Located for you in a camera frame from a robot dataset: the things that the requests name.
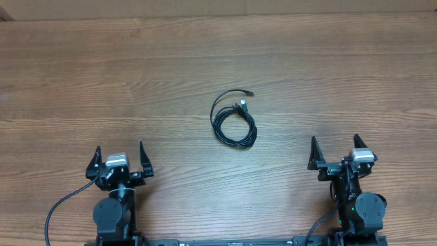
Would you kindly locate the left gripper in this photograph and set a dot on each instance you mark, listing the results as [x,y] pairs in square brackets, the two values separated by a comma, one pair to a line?
[138,180]

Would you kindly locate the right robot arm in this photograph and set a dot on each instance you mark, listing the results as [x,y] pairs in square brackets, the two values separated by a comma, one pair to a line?
[360,214]

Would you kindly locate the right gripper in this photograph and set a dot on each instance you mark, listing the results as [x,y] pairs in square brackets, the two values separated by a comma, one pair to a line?
[330,169]

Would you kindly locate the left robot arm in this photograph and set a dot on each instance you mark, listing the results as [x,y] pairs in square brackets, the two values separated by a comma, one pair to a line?
[116,215]

